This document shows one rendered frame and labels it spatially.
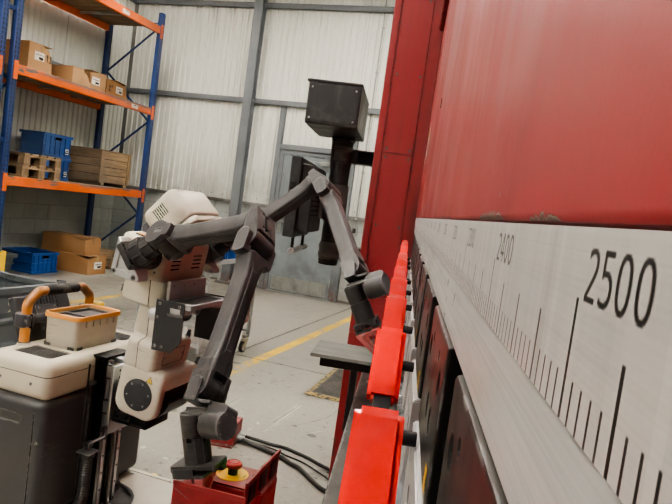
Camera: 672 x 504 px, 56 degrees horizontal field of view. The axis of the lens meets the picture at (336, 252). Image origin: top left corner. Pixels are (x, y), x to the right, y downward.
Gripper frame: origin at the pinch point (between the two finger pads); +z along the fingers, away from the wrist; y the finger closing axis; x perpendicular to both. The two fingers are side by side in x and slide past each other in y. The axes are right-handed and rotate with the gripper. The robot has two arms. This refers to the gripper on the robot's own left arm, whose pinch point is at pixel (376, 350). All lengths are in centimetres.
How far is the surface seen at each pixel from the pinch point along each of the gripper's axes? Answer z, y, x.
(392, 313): -22, -111, -19
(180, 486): 4, -57, 39
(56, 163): -252, 557, 382
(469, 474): -23, -157, -24
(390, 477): -21, -151, -21
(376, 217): -38, 85, -7
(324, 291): 20, 747, 151
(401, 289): -23, -91, -19
